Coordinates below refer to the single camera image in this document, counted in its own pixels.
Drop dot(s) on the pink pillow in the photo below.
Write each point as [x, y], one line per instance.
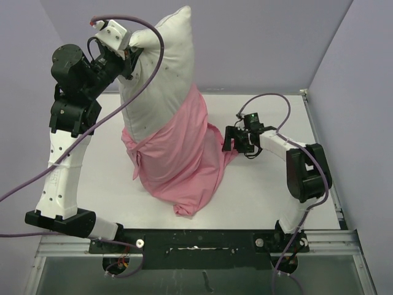
[162, 76]

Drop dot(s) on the aluminium frame rail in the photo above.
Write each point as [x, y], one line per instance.
[116, 265]

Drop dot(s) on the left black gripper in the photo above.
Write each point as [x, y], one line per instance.
[127, 61]

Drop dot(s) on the pink satin rose pillowcase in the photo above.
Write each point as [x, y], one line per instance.
[183, 163]

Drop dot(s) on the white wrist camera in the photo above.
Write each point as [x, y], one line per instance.
[241, 116]
[113, 35]

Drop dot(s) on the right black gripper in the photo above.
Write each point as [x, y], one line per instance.
[233, 132]

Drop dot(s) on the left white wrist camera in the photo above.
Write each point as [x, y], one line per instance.
[113, 35]

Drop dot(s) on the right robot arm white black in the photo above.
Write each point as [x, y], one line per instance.
[308, 176]

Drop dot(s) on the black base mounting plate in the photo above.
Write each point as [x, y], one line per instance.
[167, 249]

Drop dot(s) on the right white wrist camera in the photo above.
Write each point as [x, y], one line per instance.
[241, 116]

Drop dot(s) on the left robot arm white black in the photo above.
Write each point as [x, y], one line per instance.
[73, 115]

